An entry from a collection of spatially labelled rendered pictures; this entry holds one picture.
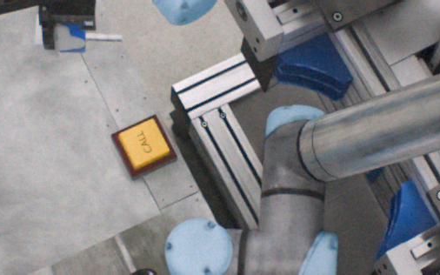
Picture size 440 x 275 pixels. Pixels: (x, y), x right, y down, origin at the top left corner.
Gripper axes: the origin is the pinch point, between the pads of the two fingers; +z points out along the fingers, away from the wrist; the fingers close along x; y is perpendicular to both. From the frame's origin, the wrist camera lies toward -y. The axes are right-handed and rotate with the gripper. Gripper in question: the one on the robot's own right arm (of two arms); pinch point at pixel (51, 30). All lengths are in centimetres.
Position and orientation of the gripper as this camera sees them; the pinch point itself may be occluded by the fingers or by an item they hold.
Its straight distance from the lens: 168.3
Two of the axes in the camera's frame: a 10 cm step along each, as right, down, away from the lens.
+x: 0.1, -9.5, 3.3
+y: 10.0, 0.2, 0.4
